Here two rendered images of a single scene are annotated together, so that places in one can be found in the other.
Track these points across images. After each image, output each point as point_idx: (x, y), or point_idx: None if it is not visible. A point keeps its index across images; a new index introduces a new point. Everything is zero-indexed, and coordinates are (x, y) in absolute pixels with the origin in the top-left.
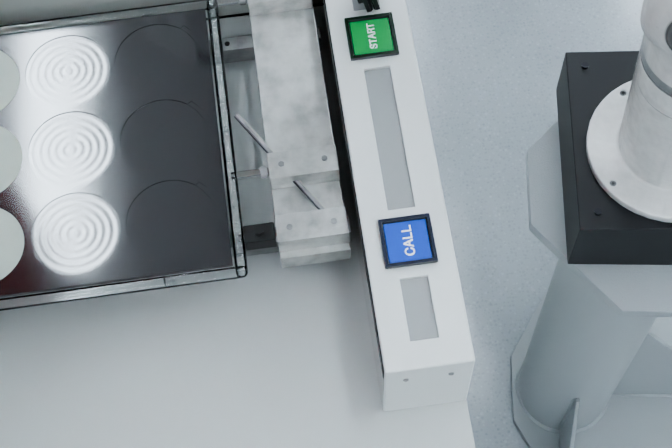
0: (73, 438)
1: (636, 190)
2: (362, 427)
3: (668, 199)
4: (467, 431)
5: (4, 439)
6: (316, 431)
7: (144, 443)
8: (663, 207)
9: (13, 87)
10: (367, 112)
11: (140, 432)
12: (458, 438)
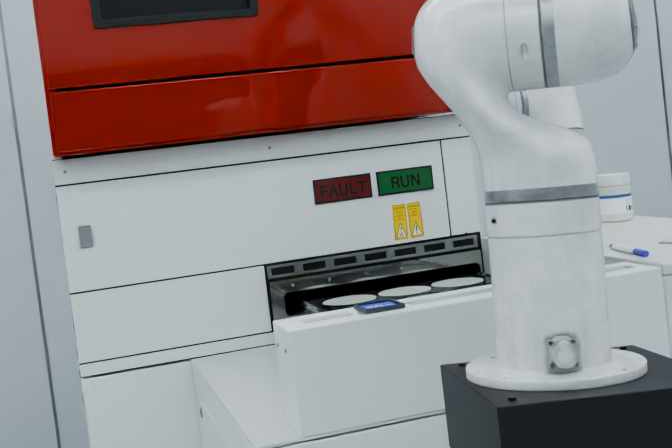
0: (250, 370)
1: (489, 361)
2: (270, 418)
3: (487, 367)
4: (273, 442)
5: (247, 361)
6: (265, 409)
7: (249, 381)
8: (477, 367)
9: (459, 285)
10: (483, 288)
11: (257, 379)
12: (267, 441)
